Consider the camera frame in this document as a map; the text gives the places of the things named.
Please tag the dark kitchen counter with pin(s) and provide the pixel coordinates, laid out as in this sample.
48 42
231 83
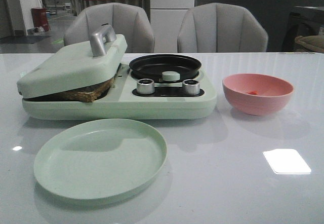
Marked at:
272 15

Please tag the black round frying pan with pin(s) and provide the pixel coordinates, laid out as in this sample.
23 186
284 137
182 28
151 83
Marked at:
152 66

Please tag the mint green breakfast maker base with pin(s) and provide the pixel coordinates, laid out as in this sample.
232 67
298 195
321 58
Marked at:
122 102

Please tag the left grey upholstered chair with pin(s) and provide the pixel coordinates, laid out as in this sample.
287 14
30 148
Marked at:
131 21

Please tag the bread slice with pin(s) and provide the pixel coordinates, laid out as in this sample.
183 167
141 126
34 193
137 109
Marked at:
86 94

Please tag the white refrigerator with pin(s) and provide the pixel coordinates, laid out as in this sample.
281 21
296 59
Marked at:
166 18

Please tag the mint green round plate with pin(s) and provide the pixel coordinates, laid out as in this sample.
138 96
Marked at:
100 162

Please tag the silver control knob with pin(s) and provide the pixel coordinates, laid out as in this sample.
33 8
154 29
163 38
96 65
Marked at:
191 87
145 86

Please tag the grey upholstered chair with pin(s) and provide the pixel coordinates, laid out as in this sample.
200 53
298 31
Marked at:
131 21
221 28

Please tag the right silver control knob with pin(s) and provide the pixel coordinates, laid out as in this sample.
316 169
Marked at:
191 87

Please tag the right grey upholstered chair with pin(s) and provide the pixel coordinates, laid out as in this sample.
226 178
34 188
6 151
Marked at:
221 28

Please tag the beige sofa cushion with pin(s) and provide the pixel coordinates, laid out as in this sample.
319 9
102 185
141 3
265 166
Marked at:
312 43

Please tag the red bin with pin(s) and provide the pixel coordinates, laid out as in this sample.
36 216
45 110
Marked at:
39 17

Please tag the mint green sandwich maker lid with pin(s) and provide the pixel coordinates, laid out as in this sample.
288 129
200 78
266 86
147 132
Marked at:
72 67

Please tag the pink bowl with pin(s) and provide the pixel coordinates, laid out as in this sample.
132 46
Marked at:
273 93

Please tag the dark appliance cabinet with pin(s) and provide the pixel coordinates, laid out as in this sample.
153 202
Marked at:
303 21

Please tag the left silver control knob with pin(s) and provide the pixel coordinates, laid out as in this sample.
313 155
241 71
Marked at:
145 86

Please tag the orange shrimp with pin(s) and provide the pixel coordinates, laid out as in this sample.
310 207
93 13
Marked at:
252 92

